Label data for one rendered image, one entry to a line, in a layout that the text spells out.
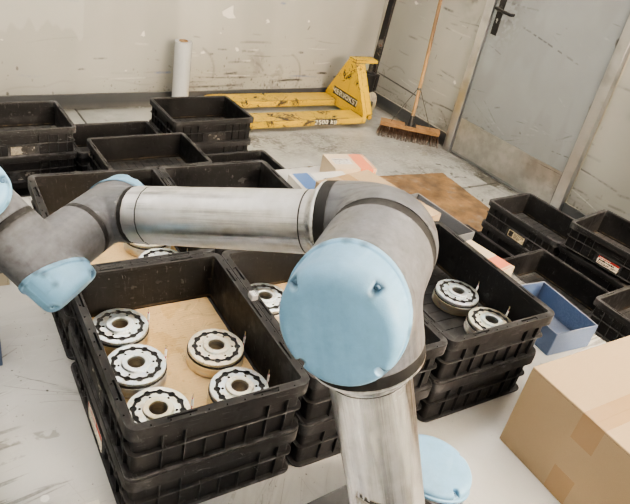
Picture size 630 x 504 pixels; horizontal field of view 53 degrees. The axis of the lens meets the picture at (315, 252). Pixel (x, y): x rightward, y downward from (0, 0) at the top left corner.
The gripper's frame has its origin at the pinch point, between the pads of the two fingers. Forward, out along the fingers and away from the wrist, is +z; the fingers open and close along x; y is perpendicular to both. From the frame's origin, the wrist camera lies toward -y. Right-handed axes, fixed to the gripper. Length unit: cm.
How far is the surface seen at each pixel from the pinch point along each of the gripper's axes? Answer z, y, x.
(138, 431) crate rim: -15.8, 32.6, 16.4
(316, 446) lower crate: 0, 43, 49
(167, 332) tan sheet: 12.9, 17.7, 28.8
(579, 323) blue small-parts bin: 13, 33, 135
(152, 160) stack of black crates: 140, -62, 62
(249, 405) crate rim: -14.1, 32.6, 33.4
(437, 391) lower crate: -3, 39, 76
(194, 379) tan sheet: 3.5, 27.3, 30.1
